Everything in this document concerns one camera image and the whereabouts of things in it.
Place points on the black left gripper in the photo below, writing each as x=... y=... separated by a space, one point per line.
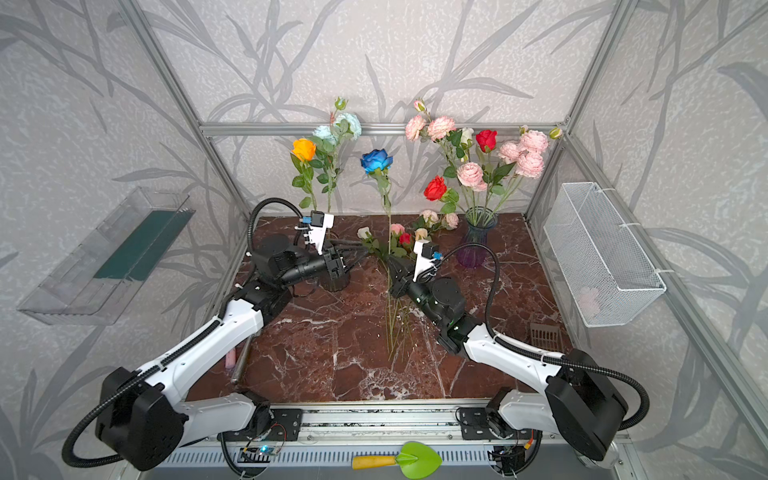
x=334 y=264

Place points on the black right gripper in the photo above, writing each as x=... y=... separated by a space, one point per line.
x=402 y=276

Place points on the green stem small red rose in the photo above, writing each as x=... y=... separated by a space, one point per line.
x=406 y=240

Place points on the white rose stem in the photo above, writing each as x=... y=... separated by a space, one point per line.
x=380 y=249

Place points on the pink rosebud stem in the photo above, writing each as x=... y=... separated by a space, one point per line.
x=396 y=230

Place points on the purple ribbed glass vase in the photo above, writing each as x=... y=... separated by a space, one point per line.
x=480 y=221

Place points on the orange rose stem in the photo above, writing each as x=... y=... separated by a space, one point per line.
x=302 y=154

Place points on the white blue flower stem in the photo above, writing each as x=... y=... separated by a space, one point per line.
x=329 y=139

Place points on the white rosebud stem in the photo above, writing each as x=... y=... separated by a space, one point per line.
x=467 y=137

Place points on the dark red rose stem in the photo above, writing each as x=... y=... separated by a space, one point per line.
x=495 y=167

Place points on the dark glass cup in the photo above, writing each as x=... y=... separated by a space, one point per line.
x=334 y=284

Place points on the small pink bud spray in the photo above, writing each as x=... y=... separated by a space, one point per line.
x=435 y=222

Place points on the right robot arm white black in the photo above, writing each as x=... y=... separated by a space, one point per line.
x=577 y=398

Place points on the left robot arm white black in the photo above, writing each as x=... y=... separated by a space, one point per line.
x=144 y=415

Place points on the brown plastic scoop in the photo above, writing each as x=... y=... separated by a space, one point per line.
x=546 y=337

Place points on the small green circuit board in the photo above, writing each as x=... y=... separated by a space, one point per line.
x=260 y=454

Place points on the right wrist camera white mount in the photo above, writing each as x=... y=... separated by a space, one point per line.
x=428 y=259

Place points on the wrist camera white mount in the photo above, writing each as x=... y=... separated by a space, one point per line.
x=428 y=259
x=314 y=228

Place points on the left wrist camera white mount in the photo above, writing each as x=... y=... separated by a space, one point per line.
x=314 y=228

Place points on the purple toy rake pink handle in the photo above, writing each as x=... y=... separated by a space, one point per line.
x=231 y=359

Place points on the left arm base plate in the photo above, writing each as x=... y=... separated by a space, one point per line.
x=282 y=425

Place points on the aluminium front rail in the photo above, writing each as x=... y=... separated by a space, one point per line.
x=332 y=434

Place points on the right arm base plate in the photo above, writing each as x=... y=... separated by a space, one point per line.
x=482 y=424

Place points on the green toy shovel yellow handle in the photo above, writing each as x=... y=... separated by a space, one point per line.
x=415 y=460

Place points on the white wire mesh basket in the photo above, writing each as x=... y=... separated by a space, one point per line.
x=609 y=275

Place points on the clear plastic wall tray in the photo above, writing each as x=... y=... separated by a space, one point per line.
x=96 y=282

